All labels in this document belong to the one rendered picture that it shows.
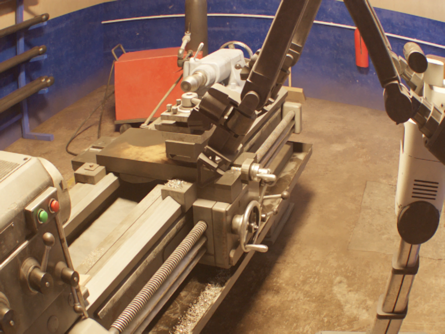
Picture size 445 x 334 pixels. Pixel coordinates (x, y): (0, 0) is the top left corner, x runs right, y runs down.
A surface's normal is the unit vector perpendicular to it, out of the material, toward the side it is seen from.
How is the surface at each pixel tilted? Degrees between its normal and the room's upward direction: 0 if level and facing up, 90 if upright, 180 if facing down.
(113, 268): 36
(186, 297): 0
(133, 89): 90
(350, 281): 0
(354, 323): 0
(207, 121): 90
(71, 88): 90
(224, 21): 90
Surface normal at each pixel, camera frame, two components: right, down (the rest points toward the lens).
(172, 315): -0.03, -0.90
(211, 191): -0.36, 0.42
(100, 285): 0.52, -0.65
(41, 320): 0.93, 0.14
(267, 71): -0.17, 0.26
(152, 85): -0.02, 0.44
